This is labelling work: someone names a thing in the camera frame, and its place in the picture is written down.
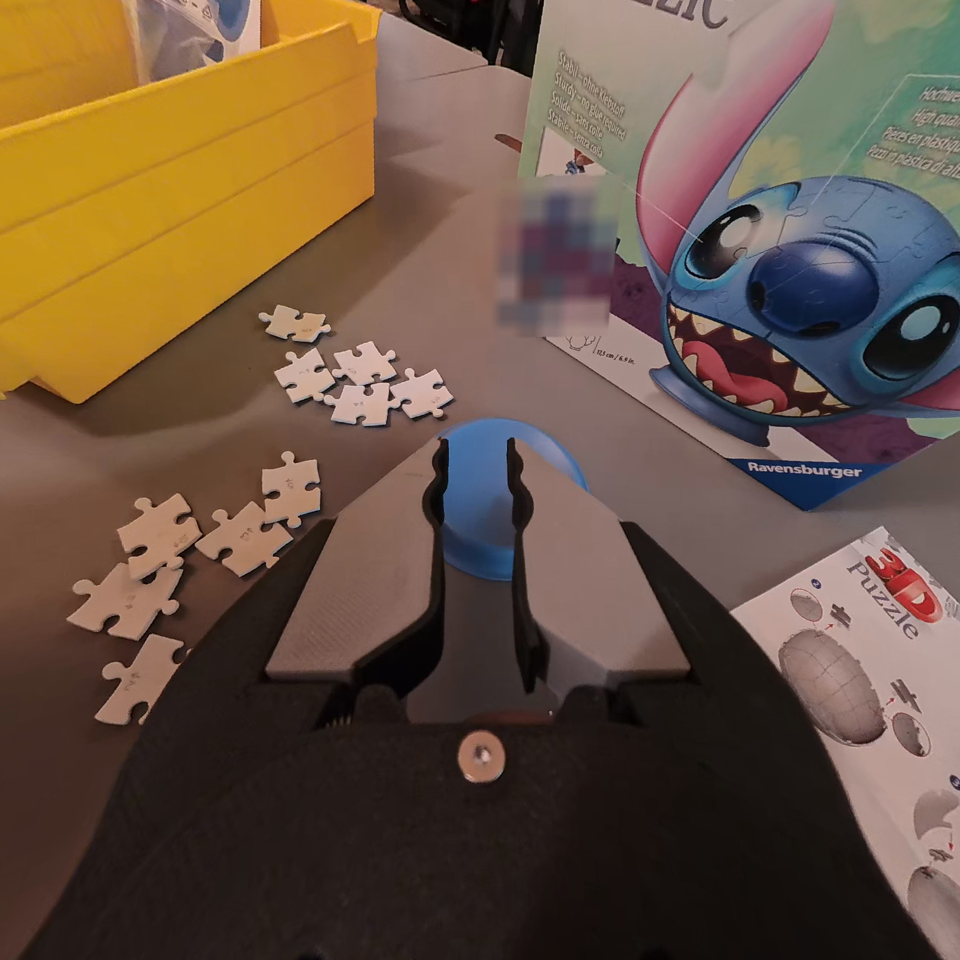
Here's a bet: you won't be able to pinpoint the yellow plastic bin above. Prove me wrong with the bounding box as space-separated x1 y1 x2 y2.
0 0 380 406

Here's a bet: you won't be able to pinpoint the white instruction leaflet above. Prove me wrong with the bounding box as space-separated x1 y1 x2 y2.
729 525 960 960

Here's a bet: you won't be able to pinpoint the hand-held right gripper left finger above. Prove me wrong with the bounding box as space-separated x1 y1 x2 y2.
266 437 451 702

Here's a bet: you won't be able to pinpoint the white jigsaw puzzle piece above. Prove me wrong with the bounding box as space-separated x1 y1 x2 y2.
116 492 204 581
332 341 400 386
324 382 402 429
273 347 337 406
93 633 192 727
66 562 185 642
258 303 333 345
390 367 456 420
261 450 324 528
195 501 295 579

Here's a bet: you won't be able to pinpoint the blue plastic puzzle stand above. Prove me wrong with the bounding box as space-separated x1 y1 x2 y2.
435 416 594 582

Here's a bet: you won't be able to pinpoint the cartoon puzzle ball box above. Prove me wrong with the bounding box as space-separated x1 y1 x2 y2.
517 0 960 513

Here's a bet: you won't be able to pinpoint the clear plastic bag blue parts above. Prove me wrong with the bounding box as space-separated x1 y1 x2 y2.
137 0 264 85

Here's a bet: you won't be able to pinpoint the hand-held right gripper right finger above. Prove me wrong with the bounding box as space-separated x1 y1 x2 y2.
507 436 692 696

